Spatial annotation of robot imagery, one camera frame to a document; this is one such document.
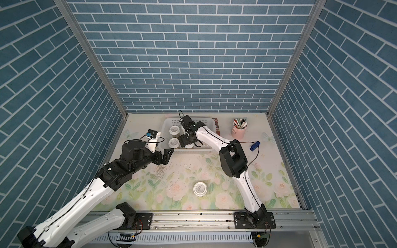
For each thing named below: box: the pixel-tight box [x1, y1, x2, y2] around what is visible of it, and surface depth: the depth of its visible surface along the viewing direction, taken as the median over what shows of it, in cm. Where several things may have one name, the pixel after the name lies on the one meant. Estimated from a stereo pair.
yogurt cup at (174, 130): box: [169, 125, 181, 136], surface depth 103 cm
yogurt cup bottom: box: [192, 181, 208, 197], surface depth 79 cm
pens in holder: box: [233, 117, 248, 130], surface depth 104 cm
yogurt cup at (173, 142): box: [168, 137, 180, 149], surface depth 96 cm
